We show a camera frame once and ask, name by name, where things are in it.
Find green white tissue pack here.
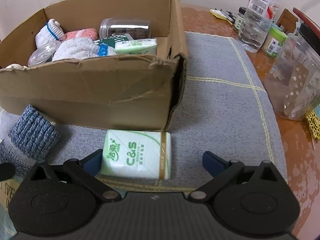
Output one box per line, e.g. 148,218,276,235
100,129,171,180

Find white sock blue stripe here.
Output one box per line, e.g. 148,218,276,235
35,18,66,48
52,37,116,61

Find clear jar black contents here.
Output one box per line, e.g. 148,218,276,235
99,18,151,40

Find blue white doll toy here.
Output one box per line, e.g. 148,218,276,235
6,63,28,69

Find white green bottle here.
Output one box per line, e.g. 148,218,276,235
93,34,133,48

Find blue knitted sock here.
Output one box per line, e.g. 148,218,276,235
1,105,60,177

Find blue grey checked cloth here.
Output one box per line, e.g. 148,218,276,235
0,31,288,239

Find yellow paper note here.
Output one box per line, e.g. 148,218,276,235
0,179,20,210

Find brown cardboard box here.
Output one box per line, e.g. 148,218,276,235
1,0,188,131

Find large clear plastic container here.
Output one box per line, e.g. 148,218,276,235
263,22,319,120

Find pink knitted sock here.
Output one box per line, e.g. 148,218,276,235
66,28,98,41

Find green lid jar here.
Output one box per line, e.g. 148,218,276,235
262,27,287,57

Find dark lid small jar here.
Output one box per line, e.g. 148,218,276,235
234,7,246,32

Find wooden chair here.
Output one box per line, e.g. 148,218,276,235
276,8,298,34

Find clear water bottle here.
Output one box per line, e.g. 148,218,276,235
238,0,281,53

